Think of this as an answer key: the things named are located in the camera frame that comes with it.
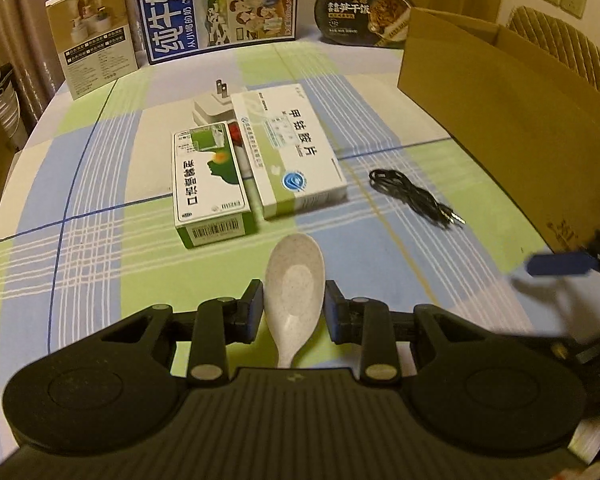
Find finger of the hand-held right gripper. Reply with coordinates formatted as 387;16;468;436
526;227;600;278

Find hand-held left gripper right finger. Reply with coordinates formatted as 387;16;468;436
324;280;487;386

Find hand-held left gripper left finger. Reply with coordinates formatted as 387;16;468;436
97;279;266;386

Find white speckled spoon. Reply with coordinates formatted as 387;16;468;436
264;233;327;369

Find green white medicine box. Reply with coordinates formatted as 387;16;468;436
172;124;259;250

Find black audio cable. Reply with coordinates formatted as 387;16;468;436
368;168;466;229

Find brown cardboard box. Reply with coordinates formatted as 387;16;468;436
397;7;600;257

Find red candy packet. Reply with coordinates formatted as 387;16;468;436
227;124;254;177

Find white blue medicine box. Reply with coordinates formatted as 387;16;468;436
230;85;349;220

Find checkered cloth desktop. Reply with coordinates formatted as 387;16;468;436
0;35;600;443

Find white charger plug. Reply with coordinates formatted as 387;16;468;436
192;78;237;129

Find black instant rice bowl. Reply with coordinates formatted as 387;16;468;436
313;0;414;50

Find large blue printed milk box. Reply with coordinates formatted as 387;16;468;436
131;0;301;65

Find beige humidifier box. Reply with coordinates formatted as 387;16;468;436
45;0;139;101

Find striped paper bag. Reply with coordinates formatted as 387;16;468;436
0;64;32;152

